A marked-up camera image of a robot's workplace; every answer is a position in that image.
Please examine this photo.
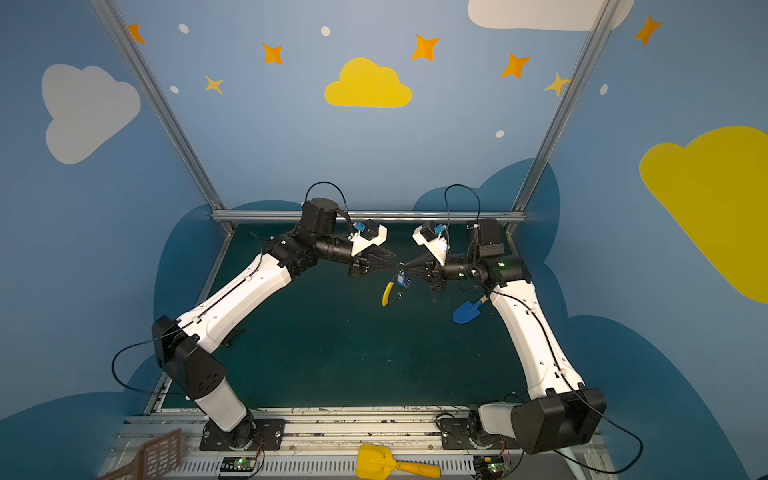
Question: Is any blue tag silver key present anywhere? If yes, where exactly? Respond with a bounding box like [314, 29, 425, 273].
[395, 273, 410, 288]

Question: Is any yellow tag key ring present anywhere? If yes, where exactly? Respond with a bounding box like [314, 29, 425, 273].
[382, 271, 407, 308]

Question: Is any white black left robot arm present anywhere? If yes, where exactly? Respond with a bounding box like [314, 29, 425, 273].
[152, 198, 393, 434]

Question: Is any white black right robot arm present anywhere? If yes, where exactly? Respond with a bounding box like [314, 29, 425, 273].
[404, 218, 607, 454]

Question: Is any yellow plastic scoop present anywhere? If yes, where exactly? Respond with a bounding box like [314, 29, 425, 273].
[355, 444, 441, 480]

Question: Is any right green circuit board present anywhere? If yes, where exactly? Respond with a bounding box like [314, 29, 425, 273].
[471, 456, 508, 480]

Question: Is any green circuit board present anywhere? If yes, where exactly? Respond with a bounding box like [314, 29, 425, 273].
[471, 456, 508, 480]
[217, 456, 258, 478]

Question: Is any left green circuit board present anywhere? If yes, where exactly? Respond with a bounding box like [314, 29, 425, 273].
[217, 456, 258, 478]

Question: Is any brown slotted spatula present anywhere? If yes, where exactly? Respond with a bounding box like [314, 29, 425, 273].
[98, 429, 182, 480]

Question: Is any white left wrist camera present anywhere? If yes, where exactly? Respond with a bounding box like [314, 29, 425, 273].
[349, 219, 388, 257]

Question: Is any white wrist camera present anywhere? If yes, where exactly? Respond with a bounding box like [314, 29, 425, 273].
[412, 221, 449, 266]
[349, 219, 388, 257]

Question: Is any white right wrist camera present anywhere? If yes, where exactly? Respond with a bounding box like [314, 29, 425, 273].
[412, 221, 449, 266]

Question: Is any aluminium left frame post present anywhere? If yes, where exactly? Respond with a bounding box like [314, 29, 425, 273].
[90, 0, 225, 213]

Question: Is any aluminium frame post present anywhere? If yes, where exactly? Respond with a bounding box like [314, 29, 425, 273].
[90, 0, 225, 213]
[505, 0, 622, 242]

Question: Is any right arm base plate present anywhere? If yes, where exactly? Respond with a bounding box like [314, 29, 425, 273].
[434, 414, 519, 450]

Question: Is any aluminium back frame rail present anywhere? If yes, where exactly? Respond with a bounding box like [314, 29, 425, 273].
[212, 210, 526, 224]

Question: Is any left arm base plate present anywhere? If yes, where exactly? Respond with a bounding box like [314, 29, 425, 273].
[199, 419, 286, 452]

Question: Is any grey slotted cable duct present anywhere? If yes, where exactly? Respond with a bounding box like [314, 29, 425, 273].
[179, 454, 479, 479]

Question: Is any aluminium right frame post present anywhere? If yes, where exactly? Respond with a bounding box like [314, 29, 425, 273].
[505, 0, 622, 242]

